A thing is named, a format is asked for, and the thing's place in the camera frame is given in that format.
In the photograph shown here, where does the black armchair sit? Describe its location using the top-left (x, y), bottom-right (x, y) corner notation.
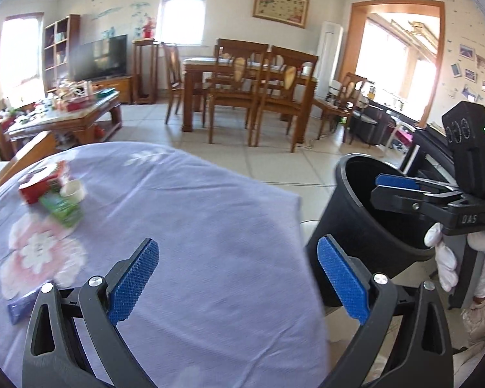
top-left (350, 103), bottom-right (393, 148)

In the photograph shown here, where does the green drink carton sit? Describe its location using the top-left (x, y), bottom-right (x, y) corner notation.
top-left (38, 192), bottom-right (84, 229)

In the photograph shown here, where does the black trash bin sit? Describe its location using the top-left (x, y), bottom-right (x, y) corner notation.
top-left (307, 154), bottom-right (460, 318)

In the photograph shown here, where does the purple floral tablecloth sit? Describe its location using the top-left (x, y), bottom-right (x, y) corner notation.
top-left (0, 141), bottom-right (330, 388)

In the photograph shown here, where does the wooden television cabinet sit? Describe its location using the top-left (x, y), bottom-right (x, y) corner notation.
top-left (87, 75), bottom-right (132, 104)

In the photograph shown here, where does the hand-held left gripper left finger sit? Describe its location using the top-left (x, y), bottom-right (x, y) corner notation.
top-left (22, 238), bottom-right (161, 388)

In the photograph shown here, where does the group of wall photo frames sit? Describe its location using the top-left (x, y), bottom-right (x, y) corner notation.
top-left (450, 44), bottom-right (485, 116)

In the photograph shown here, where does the wooden dining table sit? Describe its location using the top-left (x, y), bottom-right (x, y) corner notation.
top-left (182, 57), bottom-right (318, 132)

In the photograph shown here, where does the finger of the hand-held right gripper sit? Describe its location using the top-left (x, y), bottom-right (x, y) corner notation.
top-left (369, 185), bottom-right (470, 225)
top-left (374, 172), bottom-right (462, 196)

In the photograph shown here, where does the white paper cup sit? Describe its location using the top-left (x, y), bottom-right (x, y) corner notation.
top-left (60, 178), bottom-right (86, 201)

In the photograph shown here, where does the red drink carton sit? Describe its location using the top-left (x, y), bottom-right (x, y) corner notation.
top-left (18, 161), bottom-right (72, 205)

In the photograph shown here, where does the tall wooden plant stand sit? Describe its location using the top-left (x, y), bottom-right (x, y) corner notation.
top-left (132, 38), bottom-right (161, 106)

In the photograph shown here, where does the wooden coffee table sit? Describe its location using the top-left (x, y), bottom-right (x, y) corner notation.
top-left (6, 89), bottom-right (123, 158)

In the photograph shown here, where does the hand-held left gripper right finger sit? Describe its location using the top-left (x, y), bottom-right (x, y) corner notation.
top-left (315, 235), bottom-right (456, 388)

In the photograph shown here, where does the black power cable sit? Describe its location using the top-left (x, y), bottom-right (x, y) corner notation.
top-left (295, 136), bottom-right (333, 148)

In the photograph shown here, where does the wooden dining chair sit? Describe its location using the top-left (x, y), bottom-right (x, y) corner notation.
top-left (318, 72), bottom-right (368, 145)
top-left (253, 45), bottom-right (320, 153)
top-left (162, 41), bottom-right (187, 124)
top-left (207, 38), bottom-right (270, 146)

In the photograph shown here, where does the ceiling clothes drying rack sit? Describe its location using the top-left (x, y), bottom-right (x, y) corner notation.
top-left (390, 19), bottom-right (437, 49)

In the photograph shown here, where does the wooden bookshelf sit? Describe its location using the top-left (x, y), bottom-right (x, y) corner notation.
top-left (42, 14), bottom-right (82, 94)

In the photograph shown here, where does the black piano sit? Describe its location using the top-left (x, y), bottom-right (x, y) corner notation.
top-left (400, 123), bottom-right (460, 189)

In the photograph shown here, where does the wooden door arch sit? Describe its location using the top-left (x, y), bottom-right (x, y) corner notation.
top-left (348, 1), bottom-right (446, 126)

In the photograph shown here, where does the person's right hand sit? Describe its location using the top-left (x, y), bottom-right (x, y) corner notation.
top-left (424, 222), bottom-right (485, 298)

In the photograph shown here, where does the wooden sofa armrest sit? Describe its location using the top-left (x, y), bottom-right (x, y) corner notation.
top-left (0, 131), bottom-right (59, 195)

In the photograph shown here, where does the person's right forearm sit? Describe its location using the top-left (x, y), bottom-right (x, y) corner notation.
top-left (461, 291), bottom-right (485, 356)

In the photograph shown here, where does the white plastic chair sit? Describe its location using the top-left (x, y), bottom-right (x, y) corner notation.
top-left (382, 123), bottom-right (415, 158)

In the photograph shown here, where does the white standing air conditioner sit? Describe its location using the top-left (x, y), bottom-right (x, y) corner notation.
top-left (316, 21), bottom-right (345, 90)

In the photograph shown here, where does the framed floral painting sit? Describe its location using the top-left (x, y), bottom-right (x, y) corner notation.
top-left (253, 0), bottom-right (310, 29)

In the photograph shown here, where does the blue packet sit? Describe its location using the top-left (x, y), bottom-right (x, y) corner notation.
top-left (7, 293), bottom-right (45, 325)

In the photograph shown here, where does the pile of small household items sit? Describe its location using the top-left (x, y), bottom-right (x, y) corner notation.
top-left (0, 80), bottom-right (120, 128)

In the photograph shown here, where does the flat screen television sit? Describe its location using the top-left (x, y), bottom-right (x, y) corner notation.
top-left (70, 34), bottom-right (128, 82)

